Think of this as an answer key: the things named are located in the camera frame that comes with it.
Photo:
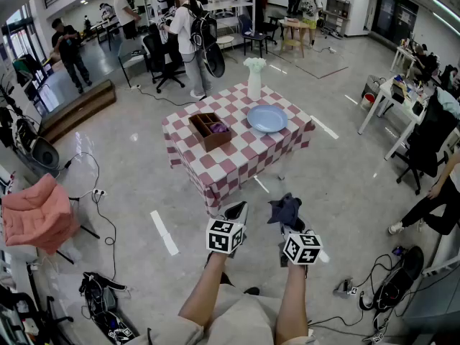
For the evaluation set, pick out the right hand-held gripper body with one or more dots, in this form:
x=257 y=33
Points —
x=302 y=250

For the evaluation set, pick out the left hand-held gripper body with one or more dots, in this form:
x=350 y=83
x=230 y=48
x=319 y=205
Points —
x=224 y=237

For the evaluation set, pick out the dark blue cloth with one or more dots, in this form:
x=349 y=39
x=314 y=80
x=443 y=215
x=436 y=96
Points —
x=285 y=208

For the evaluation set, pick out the big light blue plate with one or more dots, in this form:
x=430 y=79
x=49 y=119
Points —
x=267 y=119

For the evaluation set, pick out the person's right forearm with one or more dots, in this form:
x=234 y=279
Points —
x=293 y=300

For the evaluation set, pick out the person's left forearm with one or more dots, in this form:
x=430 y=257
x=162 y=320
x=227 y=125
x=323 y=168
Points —
x=206 y=289

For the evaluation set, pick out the purple cloth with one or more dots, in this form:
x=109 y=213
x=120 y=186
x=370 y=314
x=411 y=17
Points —
x=218 y=128

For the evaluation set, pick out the person's left black shoe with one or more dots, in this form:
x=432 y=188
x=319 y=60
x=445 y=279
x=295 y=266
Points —
x=227 y=279

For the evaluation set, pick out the person's black shoe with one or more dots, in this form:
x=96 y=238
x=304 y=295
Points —
x=252 y=291
x=227 y=279

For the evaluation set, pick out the pink checkered tablecloth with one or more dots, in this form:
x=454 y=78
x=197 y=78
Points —
x=233 y=158

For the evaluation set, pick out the grey gripper device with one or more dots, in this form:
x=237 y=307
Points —
x=344 y=288

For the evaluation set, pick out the person's right black shoe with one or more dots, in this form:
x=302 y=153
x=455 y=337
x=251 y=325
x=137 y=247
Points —
x=252 y=291

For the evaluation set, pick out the brown wooden compartment box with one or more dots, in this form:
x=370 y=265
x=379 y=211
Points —
x=210 y=140

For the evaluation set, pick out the person's beige shorts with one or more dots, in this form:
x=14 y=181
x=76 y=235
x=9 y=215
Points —
x=240 y=318

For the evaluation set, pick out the black backpack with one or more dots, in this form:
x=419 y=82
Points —
x=43 y=155
x=203 y=31
x=399 y=282
x=104 y=300

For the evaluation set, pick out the white vase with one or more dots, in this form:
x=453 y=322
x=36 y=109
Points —
x=254 y=86

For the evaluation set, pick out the white power strip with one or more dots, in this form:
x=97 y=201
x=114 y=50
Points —
x=100 y=192

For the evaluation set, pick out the red and white bucket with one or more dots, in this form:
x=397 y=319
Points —
x=368 y=101

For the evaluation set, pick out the black office chair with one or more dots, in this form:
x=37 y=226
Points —
x=429 y=138
x=158 y=56

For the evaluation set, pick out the round white side table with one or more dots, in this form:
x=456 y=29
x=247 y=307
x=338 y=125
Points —
x=225 y=40

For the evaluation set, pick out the white desk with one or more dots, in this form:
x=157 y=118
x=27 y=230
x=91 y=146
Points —
x=386 y=92

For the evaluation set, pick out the dark wooden platform step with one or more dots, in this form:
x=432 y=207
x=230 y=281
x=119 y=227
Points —
x=79 y=111

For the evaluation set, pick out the blue chair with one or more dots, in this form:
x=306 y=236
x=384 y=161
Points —
x=249 y=31

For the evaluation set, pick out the grey glass table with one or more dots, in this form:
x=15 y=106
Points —
x=131 y=50

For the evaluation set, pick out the pink cushioned folding chair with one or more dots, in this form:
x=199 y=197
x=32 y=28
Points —
x=36 y=212

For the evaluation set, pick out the light wooden table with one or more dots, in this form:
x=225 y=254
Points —
x=294 y=27

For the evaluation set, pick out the white shelf unit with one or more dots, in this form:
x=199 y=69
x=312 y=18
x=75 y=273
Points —
x=230 y=4

